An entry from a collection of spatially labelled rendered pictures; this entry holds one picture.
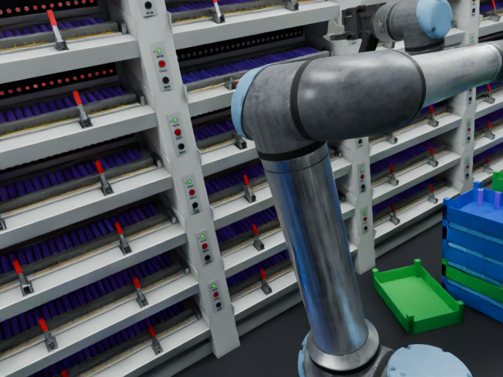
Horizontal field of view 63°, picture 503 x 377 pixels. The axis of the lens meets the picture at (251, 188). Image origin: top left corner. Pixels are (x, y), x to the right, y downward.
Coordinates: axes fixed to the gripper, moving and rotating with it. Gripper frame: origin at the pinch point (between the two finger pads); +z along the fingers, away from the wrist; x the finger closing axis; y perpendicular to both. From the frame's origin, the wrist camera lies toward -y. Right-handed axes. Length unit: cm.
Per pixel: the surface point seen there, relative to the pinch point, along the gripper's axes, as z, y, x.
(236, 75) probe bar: 15.4, -6.0, 25.9
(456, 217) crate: -24, -64, -27
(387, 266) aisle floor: 8, -98, -27
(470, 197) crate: -18, -64, -43
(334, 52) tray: 15.3, -6.3, -14.4
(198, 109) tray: 11.7, -12.5, 42.4
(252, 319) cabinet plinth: 16, -94, 37
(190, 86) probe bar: 15.4, -6.0, 41.9
